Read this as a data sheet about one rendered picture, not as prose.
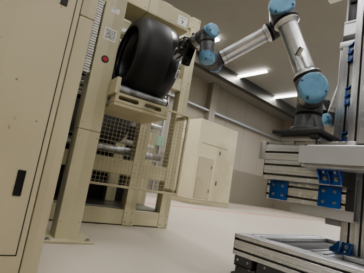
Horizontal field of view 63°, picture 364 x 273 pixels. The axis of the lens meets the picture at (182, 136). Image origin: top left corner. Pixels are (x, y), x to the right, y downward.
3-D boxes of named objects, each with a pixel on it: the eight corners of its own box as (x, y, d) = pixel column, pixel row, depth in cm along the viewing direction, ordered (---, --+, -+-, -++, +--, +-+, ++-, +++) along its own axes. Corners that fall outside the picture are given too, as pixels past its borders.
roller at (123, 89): (115, 91, 175) (118, 84, 174) (114, 89, 179) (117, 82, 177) (166, 108, 193) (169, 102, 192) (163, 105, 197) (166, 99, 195)
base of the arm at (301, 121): (330, 138, 137) (332, 117, 138) (316, 130, 127) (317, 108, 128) (298, 138, 148) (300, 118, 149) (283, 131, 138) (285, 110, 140)
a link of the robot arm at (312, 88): (329, 104, 131) (290, 4, 146) (335, 93, 117) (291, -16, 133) (301, 113, 134) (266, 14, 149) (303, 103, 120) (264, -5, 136)
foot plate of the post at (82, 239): (41, 242, 149) (42, 238, 150) (34, 231, 172) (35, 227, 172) (93, 244, 163) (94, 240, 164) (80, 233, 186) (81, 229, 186)
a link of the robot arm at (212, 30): (208, 34, 142) (208, 18, 144) (194, 44, 151) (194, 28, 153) (220, 39, 146) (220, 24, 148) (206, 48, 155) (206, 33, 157)
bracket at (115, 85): (114, 91, 169) (117, 75, 171) (93, 102, 202) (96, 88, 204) (119, 93, 171) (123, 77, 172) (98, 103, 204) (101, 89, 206)
